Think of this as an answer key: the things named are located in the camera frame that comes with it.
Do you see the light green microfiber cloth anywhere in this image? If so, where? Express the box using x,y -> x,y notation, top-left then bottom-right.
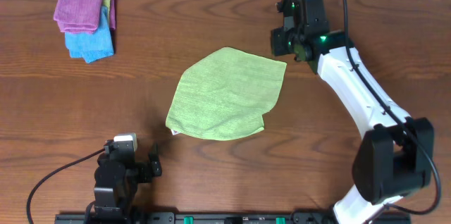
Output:
166,47 -> 287,141

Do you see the purple folded cloth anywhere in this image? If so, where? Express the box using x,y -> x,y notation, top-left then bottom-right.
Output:
54,0 -> 116,34

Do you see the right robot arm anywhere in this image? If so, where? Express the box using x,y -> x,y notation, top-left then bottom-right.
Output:
271,0 -> 437,223

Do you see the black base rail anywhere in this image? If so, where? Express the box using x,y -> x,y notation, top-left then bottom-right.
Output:
54,212 -> 412,224

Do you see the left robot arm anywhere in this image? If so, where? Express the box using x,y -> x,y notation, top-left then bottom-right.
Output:
94,140 -> 162,223

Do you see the blue folded cloth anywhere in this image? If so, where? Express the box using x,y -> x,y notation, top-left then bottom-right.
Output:
65,6 -> 114,63

